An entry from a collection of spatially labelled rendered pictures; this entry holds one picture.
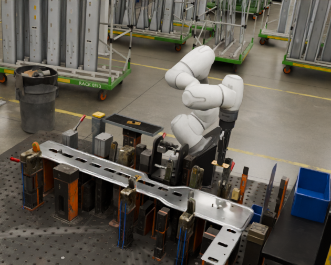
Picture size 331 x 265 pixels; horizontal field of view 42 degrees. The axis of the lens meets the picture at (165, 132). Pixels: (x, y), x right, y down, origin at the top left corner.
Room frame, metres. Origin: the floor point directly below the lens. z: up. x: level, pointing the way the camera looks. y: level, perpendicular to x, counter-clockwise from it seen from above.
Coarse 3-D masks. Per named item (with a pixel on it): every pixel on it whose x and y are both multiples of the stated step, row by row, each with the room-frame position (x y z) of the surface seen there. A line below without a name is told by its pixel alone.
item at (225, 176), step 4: (228, 160) 2.01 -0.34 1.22; (232, 160) 2.05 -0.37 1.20; (228, 164) 2.04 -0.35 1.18; (224, 168) 2.03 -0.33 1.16; (228, 168) 2.04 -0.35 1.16; (224, 172) 2.04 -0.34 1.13; (228, 172) 2.02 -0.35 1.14; (224, 176) 2.03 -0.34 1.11; (228, 176) 2.02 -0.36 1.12; (228, 180) 2.03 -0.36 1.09; (220, 184) 2.02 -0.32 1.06; (224, 188) 2.01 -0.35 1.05
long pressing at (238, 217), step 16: (48, 144) 2.42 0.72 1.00; (64, 160) 2.23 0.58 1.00; (96, 160) 2.27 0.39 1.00; (96, 176) 2.10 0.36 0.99; (144, 176) 2.14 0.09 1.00; (144, 192) 1.97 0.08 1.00; (160, 192) 1.98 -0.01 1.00; (176, 208) 1.86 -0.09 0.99; (208, 208) 1.88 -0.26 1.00; (224, 208) 1.89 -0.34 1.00; (240, 208) 1.90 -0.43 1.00; (224, 224) 1.76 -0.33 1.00; (240, 224) 1.77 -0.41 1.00
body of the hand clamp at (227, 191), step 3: (219, 186) 2.03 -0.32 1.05; (222, 186) 2.05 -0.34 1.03; (219, 189) 2.03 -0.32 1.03; (222, 189) 2.02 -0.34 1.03; (225, 189) 2.02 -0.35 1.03; (228, 189) 2.02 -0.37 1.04; (219, 192) 2.02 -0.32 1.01; (222, 192) 2.02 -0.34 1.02; (225, 192) 2.01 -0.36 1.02; (228, 192) 2.03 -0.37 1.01; (216, 195) 2.03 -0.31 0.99; (219, 195) 2.02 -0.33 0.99; (222, 195) 2.02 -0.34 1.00; (225, 195) 2.01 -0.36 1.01; (228, 195) 2.04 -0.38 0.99; (225, 198) 2.01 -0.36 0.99; (228, 198) 2.05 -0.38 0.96; (219, 228) 2.02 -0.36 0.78
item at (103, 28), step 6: (102, 0) 8.57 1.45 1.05; (108, 0) 8.69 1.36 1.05; (102, 6) 8.57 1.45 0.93; (102, 12) 8.57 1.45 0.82; (102, 18) 8.57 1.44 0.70; (102, 30) 8.57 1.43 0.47; (102, 36) 8.57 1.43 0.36; (102, 48) 8.57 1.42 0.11; (102, 54) 8.47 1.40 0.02; (108, 54) 8.55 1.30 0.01
